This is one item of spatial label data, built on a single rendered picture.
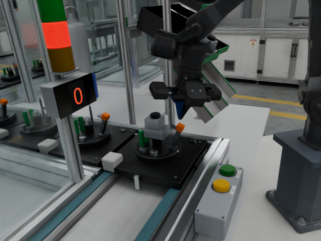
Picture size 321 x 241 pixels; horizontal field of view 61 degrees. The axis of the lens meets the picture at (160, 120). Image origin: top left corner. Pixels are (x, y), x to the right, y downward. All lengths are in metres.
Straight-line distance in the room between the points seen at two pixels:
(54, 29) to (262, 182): 0.71
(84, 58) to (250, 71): 3.61
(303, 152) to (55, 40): 0.58
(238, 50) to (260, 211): 4.18
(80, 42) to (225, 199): 1.22
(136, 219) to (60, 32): 0.45
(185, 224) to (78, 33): 1.25
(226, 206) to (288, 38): 4.11
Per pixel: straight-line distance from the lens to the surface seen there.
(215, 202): 0.66
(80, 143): 0.90
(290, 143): 0.72
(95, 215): 0.72
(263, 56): 4.73
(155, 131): 0.77
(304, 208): 0.76
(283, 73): 4.75
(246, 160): 1.00
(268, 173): 0.95
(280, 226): 0.78
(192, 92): 0.64
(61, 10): 0.61
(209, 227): 0.64
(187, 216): 0.62
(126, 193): 0.76
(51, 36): 0.61
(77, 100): 0.64
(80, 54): 1.62
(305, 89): 0.66
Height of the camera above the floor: 1.39
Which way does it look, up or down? 24 degrees down
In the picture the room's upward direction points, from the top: 4 degrees counter-clockwise
